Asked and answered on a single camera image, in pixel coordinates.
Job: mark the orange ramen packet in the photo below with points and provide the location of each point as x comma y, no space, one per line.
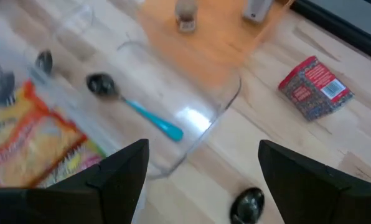
33,140

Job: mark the seasoning jar white lid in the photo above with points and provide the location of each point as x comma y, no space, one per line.
257,9

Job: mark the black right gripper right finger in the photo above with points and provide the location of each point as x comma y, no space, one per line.
313,199

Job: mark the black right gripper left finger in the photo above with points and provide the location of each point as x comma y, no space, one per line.
117,193

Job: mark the large clear plastic bin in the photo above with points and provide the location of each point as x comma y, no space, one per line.
89,130

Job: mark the small clear plastic container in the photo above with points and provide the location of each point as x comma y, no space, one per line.
188,93

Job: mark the small glass spice bottle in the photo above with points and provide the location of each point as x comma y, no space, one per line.
185,15

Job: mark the small red box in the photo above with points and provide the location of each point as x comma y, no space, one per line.
314,87

